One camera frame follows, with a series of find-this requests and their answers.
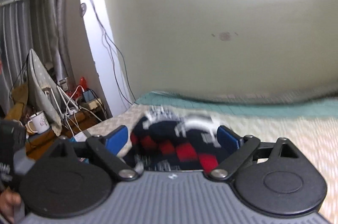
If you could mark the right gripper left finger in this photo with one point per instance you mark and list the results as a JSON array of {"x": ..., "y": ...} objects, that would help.
[{"x": 73, "y": 178}]

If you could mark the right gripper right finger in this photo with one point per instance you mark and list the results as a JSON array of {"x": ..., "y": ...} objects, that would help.
[{"x": 271, "y": 178}]

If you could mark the navy reindeer pattern sweater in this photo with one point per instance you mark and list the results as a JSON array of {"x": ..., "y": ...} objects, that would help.
[{"x": 163, "y": 140}]

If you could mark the person's left hand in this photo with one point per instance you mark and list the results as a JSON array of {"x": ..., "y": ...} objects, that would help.
[{"x": 10, "y": 200}]

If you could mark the white enamel mug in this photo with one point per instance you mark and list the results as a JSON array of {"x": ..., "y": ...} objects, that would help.
[{"x": 38, "y": 123}]

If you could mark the mustard yellow garment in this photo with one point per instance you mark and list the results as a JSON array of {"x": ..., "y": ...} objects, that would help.
[{"x": 20, "y": 97}]

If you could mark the grey dotted ironing board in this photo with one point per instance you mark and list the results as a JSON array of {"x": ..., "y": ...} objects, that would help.
[{"x": 43, "y": 92}]

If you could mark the beige zigzag patterned bedsheet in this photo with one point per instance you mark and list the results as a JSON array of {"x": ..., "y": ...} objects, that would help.
[{"x": 315, "y": 137}]

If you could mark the blue power adapter box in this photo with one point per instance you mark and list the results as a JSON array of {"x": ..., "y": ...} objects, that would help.
[{"x": 88, "y": 96}]

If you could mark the teal quilted mattress pad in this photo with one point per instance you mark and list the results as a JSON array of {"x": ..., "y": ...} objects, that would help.
[{"x": 316, "y": 108}]

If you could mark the grey curtain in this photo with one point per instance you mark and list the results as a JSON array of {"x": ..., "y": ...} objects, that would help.
[{"x": 26, "y": 25}]

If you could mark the pink wall sticker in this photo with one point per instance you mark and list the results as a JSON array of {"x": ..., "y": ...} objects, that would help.
[{"x": 225, "y": 36}]

